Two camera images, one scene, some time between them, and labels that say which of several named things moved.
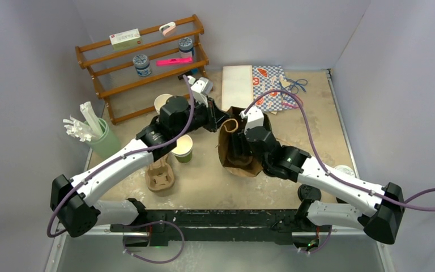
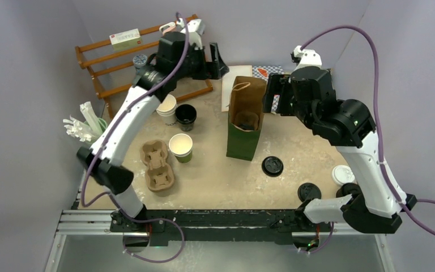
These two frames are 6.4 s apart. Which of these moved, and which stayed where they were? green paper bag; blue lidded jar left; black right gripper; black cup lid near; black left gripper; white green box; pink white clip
Moved: green paper bag; black right gripper; black left gripper
Stayed: white green box; black cup lid near; blue lidded jar left; pink white clip
